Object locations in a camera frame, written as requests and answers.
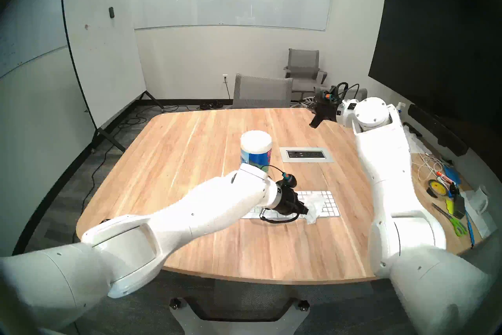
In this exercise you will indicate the black video conference bar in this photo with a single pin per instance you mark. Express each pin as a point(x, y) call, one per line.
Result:
point(435, 128)

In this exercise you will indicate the rolling whiteboard on stand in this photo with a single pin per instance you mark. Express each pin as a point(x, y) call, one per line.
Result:
point(102, 47)

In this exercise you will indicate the white disinfecting wipe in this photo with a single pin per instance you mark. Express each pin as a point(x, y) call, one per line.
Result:
point(315, 206)

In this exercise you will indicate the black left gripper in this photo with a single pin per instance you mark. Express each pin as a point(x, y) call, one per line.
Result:
point(288, 197)

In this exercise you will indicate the crumpled white tissue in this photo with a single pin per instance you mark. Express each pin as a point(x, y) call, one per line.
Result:
point(417, 144)

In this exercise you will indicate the white orange marker pen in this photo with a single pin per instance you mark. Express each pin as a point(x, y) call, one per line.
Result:
point(443, 176)

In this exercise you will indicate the wall whiteboard with handwriting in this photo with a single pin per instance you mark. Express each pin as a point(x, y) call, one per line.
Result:
point(31, 32)

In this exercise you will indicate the white paper sheet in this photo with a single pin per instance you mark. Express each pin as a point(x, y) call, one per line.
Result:
point(480, 226)

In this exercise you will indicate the disinfecting wipes canister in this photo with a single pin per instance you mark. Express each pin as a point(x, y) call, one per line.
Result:
point(257, 149)

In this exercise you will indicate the black block eraser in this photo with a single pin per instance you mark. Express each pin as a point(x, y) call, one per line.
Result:
point(459, 206)

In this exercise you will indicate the whiteboard cleaner spray bottle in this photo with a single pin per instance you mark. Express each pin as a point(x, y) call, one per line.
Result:
point(401, 106)

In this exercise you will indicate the table power outlet box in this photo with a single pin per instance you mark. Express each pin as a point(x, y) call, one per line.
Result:
point(306, 154)

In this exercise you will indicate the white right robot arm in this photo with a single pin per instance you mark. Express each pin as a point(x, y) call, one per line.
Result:
point(400, 200)

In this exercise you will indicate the grey mesh office chair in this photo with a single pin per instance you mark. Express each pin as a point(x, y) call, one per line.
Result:
point(262, 91)

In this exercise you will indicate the blue pen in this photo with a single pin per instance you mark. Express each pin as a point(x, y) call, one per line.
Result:
point(469, 228)

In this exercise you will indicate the grey office armchair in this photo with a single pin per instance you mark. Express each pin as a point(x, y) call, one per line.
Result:
point(304, 65)

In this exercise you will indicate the white keyboard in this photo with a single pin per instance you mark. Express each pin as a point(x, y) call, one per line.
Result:
point(331, 204)

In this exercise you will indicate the black wall television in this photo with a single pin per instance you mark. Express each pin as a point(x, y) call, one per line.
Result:
point(431, 43)

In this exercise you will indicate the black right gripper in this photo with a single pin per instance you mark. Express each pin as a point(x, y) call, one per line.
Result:
point(327, 108)

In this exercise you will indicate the yellow black tape roll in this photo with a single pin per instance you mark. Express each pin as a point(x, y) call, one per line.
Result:
point(438, 187)

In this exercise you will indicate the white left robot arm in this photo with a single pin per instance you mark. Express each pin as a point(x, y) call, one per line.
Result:
point(157, 232)

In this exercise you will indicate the small blue object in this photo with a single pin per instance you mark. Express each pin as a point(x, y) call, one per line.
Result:
point(451, 174)

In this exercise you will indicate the white mug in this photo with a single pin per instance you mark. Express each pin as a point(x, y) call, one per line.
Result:
point(477, 200)

